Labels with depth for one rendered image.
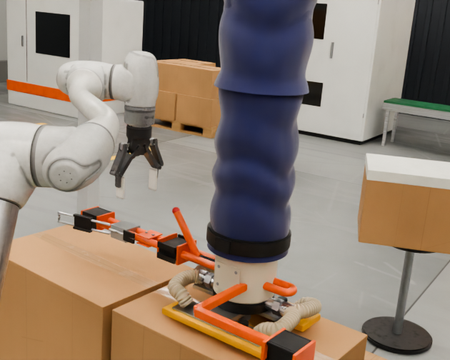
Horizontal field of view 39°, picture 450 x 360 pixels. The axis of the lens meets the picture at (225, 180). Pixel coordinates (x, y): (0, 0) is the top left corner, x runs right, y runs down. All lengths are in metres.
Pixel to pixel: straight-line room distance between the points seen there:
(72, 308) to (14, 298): 0.31
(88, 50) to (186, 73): 4.10
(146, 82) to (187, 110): 6.94
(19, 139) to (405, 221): 2.45
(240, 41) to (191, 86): 7.21
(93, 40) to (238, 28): 3.32
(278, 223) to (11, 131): 0.68
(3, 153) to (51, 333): 0.90
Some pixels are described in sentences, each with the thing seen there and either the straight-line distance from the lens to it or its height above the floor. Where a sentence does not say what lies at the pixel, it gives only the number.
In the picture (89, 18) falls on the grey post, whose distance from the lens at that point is 4.75.
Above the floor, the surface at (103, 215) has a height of 1.11.
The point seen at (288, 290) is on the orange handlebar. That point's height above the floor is 1.10.
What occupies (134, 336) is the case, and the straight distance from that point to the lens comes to 1.83.
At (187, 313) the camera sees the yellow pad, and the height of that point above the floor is 0.99.
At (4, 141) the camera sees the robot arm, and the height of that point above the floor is 1.50.
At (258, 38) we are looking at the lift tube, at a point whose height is 1.73.
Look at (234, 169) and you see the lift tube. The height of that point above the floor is 1.41.
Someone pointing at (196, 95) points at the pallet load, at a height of 0.54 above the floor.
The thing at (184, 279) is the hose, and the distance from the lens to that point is 1.82.
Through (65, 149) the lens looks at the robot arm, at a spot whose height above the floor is 1.50.
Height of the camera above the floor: 1.81
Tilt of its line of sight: 16 degrees down
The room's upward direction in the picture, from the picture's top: 4 degrees clockwise
